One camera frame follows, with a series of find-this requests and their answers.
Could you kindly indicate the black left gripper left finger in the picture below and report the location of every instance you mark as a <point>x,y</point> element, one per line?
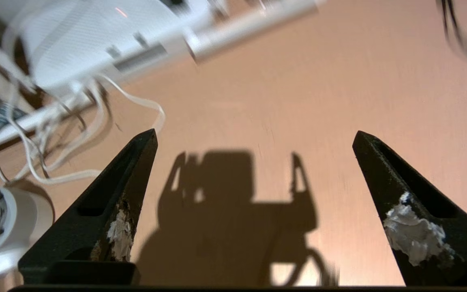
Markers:
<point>87,239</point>

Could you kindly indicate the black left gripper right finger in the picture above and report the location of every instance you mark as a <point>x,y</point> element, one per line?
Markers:
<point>432,243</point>

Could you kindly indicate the white round plug adapter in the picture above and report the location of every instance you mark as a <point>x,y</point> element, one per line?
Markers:
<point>22,219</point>

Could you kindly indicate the white router with antennas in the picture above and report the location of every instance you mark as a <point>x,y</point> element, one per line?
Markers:
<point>95,36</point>

